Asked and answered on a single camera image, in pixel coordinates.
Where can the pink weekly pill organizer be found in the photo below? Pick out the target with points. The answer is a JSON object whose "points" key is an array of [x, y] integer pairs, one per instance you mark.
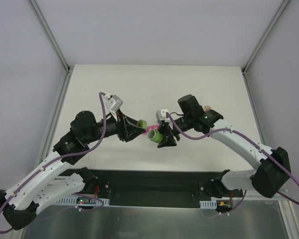
{"points": [[151, 127]]}

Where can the left aluminium frame post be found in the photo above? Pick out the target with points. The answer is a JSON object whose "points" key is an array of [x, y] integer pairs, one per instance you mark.
{"points": [[49, 34]]}

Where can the right aluminium frame post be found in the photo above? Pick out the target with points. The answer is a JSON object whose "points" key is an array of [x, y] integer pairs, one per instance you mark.
{"points": [[266, 34]]}

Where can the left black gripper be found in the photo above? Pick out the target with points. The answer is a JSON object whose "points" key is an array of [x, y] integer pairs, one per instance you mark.
{"points": [[125, 128]]}

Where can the left white cable duct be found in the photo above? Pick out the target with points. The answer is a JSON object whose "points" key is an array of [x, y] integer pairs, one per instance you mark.
{"points": [[82, 201]]}

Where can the green pill bottle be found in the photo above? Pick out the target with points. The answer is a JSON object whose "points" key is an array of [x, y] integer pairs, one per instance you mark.
{"points": [[155, 136]]}

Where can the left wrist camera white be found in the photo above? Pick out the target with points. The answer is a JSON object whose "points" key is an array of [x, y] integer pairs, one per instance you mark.
{"points": [[113, 104]]}

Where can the clear bottle with orange pills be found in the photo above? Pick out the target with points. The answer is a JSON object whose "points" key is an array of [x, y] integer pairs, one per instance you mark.
{"points": [[207, 108]]}

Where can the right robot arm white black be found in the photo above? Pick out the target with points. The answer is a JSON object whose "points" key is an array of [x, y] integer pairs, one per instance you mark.
{"points": [[270, 167]]}

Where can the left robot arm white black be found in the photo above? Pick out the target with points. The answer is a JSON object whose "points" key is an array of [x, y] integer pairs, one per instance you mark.
{"points": [[22, 203]]}

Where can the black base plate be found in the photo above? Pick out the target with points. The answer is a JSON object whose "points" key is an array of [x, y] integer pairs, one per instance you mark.
{"points": [[151, 188]]}

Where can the green bottle cap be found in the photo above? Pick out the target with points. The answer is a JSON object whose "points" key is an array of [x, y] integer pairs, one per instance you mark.
{"points": [[142, 123]]}

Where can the aluminium frame post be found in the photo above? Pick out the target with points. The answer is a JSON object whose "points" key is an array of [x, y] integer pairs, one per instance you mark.
{"points": [[49, 34], [266, 34]]}

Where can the right white cable duct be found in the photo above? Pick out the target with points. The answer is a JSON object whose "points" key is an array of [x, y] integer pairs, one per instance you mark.
{"points": [[212, 204]]}

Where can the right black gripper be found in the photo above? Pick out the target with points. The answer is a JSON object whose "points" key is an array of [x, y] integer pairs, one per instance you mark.
{"points": [[169, 132]]}

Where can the white cable duct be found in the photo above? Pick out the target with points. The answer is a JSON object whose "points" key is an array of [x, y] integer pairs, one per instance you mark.
{"points": [[212, 204], [82, 201]]}

